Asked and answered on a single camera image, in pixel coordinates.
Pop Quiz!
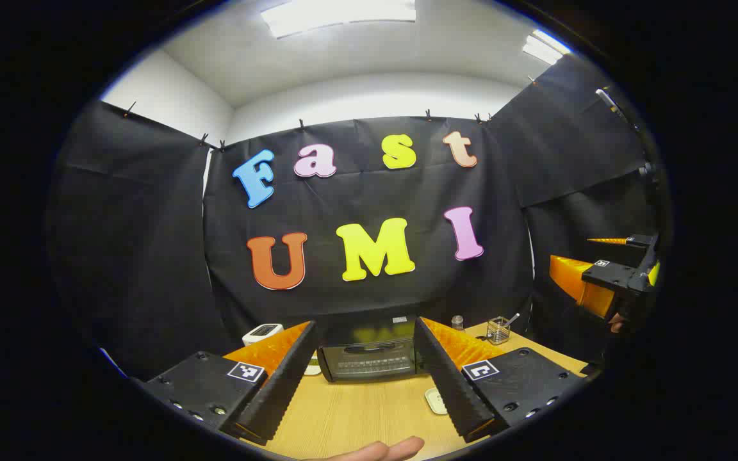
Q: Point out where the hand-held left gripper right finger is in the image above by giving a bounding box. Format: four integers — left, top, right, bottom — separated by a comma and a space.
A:
414, 318, 586, 444

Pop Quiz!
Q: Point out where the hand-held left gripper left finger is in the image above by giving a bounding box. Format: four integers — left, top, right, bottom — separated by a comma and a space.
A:
142, 320, 317, 447

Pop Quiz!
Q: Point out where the cream square plate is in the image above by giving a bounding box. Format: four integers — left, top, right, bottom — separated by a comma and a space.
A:
425, 387, 450, 416

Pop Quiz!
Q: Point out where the black electric oven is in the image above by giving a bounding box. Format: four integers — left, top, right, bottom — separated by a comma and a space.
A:
316, 315, 422, 384

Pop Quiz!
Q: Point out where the white toaster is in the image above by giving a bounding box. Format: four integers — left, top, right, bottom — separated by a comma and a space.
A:
242, 323, 284, 346

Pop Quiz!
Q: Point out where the ceiling light panel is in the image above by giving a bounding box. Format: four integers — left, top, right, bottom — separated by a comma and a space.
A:
260, 0, 418, 39
523, 29, 571, 65

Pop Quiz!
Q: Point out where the wire mesh holder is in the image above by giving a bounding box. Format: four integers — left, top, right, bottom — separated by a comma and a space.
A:
487, 317, 512, 345

